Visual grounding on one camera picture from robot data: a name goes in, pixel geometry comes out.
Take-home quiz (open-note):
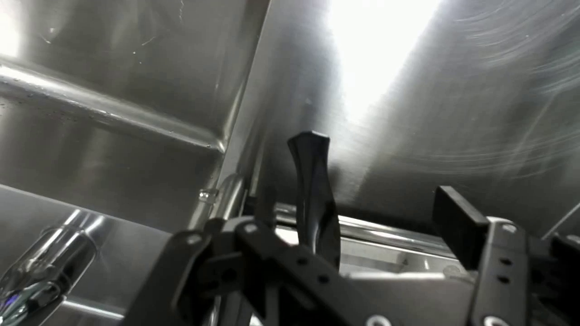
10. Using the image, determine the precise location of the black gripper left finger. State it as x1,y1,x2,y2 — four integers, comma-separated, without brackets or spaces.
118,217,370,326

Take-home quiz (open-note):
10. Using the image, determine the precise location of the blue liquid soap pump bottle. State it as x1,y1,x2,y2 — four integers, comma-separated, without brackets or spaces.
0,206,102,326

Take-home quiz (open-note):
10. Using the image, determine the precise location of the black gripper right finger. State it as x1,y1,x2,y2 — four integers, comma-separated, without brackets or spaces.
432,183,535,326

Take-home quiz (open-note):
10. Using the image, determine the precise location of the stainless steel sink basin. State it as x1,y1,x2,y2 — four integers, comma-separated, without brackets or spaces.
0,0,580,326

